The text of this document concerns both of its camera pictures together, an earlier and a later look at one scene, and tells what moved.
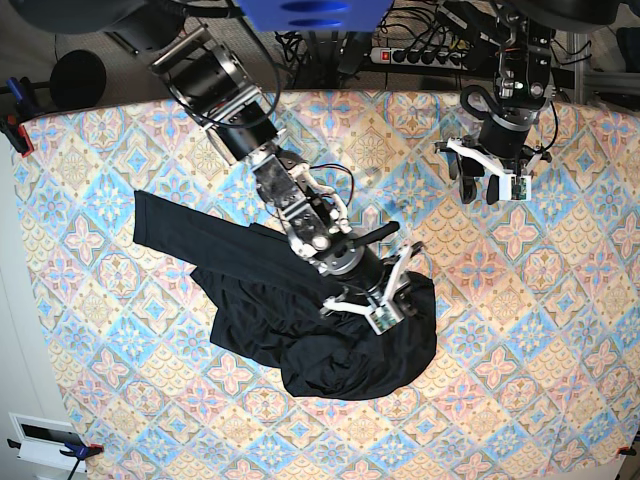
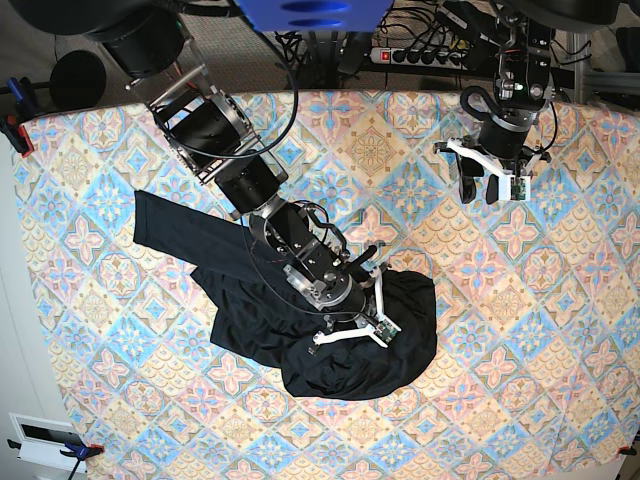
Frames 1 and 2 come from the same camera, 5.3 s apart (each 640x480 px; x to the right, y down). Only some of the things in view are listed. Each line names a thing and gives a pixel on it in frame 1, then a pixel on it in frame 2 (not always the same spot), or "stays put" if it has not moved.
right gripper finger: [380, 317] → [384, 332]
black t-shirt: [270, 309] stays put
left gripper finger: [473, 165] stays put
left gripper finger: [518, 187] stays put
